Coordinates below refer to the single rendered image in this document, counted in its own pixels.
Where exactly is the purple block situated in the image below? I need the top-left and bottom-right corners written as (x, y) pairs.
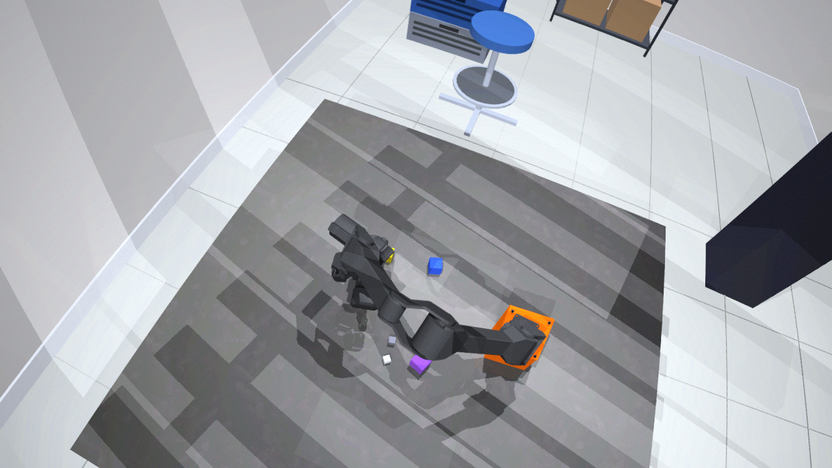
top-left (409, 355), bottom-right (432, 375)

